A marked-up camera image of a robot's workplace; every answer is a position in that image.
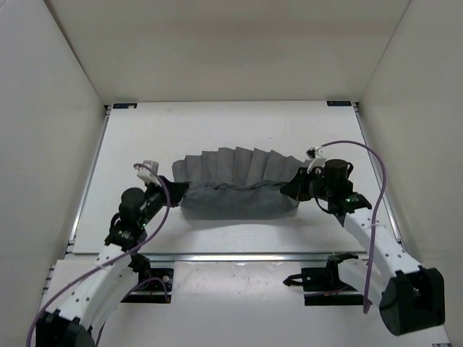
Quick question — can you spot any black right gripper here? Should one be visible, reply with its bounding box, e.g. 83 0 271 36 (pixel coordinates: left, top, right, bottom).
281 167 334 202

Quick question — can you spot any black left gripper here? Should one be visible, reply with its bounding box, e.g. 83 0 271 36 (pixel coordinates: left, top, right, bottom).
140 172 190 223

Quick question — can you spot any grey pleated skirt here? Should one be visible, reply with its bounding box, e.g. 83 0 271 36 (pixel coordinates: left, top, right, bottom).
171 147 310 220

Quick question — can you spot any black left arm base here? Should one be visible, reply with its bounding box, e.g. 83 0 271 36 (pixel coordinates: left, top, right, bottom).
122 254 174 304

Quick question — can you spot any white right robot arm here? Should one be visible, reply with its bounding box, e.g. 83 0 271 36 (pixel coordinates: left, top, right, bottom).
280 159 446 336

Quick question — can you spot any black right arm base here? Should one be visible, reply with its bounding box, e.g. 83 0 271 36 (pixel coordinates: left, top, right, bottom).
283 252 363 307

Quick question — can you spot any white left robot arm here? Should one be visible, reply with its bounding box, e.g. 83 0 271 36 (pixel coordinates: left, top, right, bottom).
26 177 189 346

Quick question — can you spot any blue right corner label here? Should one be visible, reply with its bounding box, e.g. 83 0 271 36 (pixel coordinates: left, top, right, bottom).
326 100 352 107

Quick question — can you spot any blue corner label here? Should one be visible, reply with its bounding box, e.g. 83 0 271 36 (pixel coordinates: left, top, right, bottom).
112 103 137 109
326 100 352 107

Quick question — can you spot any blue left corner label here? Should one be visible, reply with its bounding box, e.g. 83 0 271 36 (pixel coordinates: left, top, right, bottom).
112 103 137 109

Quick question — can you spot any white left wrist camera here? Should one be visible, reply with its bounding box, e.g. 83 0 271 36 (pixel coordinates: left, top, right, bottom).
134 160 160 185

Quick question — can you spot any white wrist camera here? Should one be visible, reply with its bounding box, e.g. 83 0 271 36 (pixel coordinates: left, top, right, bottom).
306 146 326 173
134 160 160 185

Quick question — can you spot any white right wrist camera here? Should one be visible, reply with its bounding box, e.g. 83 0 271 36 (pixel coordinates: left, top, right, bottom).
306 146 326 173

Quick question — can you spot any aluminium table front rail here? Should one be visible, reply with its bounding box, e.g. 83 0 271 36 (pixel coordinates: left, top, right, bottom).
64 249 395 265

